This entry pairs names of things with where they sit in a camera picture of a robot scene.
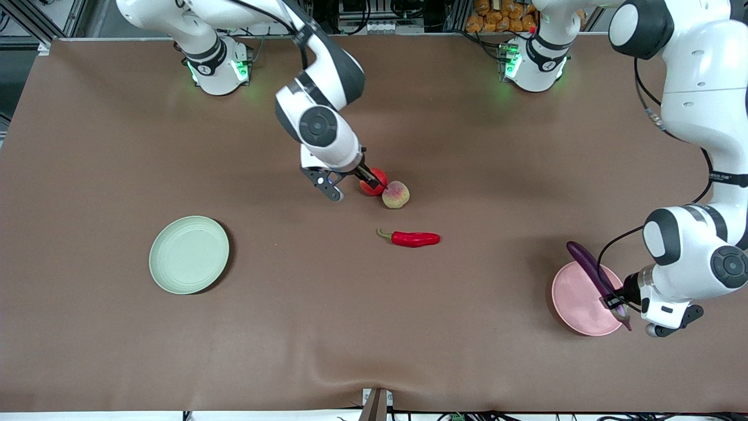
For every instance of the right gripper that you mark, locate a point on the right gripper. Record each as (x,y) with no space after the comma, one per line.
(366,171)

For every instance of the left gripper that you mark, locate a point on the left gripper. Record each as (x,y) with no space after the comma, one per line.
(630,287)

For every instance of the red pomegranate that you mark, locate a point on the red pomegranate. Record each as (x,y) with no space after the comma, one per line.
(371,186)

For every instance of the pink yellow peach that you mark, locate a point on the pink yellow peach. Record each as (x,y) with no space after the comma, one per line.
(395,195)

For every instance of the purple eggplant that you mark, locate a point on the purple eggplant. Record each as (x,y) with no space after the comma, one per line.
(590,266)

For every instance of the red chili pepper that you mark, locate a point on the red chili pepper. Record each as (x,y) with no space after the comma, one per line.
(412,238)

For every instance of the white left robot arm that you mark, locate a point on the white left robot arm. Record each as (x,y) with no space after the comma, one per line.
(701,88)

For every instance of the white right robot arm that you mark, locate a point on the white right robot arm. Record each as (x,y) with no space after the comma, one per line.
(318,126)

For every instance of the pink plate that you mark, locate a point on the pink plate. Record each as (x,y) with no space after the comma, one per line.
(578,304)

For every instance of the white power strip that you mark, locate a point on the white power strip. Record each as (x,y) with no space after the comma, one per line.
(390,27)

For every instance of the brown table cloth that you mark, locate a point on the brown table cloth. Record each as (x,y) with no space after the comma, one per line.
(350,327)

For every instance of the green plate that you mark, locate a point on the green plate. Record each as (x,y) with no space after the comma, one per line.
(189,255)

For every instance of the orange fruit pile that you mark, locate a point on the orange fruit pile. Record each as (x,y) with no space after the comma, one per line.
(497,17)

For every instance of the metal table clamp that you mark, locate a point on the metal table clamp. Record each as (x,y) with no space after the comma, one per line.
(377,404)

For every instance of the aluminium frame profile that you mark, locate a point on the aluminium frame profile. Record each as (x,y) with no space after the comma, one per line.
(23,20)
(459,14)

